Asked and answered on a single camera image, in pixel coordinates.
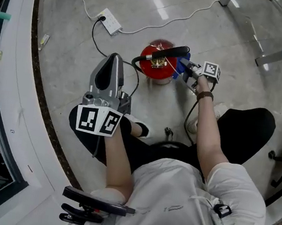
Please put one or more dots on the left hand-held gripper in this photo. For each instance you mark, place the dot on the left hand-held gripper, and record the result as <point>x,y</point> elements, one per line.
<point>98,102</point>

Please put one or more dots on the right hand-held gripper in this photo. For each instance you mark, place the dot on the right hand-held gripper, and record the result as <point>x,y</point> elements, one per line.
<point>209,70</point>

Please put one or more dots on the blue cloth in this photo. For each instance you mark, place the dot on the blue cloth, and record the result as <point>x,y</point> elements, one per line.
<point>180,68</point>

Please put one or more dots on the red fire extinguisher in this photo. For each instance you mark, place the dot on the red fire extinguisher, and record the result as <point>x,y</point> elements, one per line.
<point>147,64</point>

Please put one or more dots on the person's right forearm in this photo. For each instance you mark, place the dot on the person's right forearm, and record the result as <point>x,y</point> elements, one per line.
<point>209,133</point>

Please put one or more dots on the person's left forearm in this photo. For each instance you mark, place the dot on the person's left forearm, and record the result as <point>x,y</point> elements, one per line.
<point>119,168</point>

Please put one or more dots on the person's right hand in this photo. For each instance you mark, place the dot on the person's right hand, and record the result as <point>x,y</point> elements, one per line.
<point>202,85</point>

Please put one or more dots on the person's right white shoe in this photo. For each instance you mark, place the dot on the person's right white shoe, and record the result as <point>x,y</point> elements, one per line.
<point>220,109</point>

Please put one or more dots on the person's white shoe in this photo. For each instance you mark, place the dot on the person's white shoe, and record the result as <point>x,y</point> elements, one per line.
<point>150,132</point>
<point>220,109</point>

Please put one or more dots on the white power strip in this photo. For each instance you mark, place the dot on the white power strip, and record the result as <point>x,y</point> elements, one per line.
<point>111,22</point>

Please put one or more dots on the person's left white shoe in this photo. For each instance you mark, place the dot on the person's left white shoe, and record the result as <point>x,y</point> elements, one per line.
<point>150,132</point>

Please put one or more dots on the small yellow packet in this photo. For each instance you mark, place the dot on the small yellow packet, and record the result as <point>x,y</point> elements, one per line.
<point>44,41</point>

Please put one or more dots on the person's black trousers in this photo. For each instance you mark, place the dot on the person's black trousers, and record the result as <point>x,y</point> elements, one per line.
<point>244,128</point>

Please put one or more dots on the white curved window sill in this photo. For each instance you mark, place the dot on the white curved window sill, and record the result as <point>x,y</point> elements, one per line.
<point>12,92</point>

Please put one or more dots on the green sponge block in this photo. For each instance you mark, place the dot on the green sponge block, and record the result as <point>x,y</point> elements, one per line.
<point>2,15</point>

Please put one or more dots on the black office chair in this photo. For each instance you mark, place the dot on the black office chair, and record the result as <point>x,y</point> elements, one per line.
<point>93,201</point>

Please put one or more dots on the person's white shirt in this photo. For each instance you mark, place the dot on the person's white shirt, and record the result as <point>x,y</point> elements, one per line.
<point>170,206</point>

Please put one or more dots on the black clip on shirt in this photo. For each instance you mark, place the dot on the black clip on shirt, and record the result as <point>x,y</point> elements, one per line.
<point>222,211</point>

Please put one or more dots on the black window frame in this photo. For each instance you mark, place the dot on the black window frame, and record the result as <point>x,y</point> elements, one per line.
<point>7,166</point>

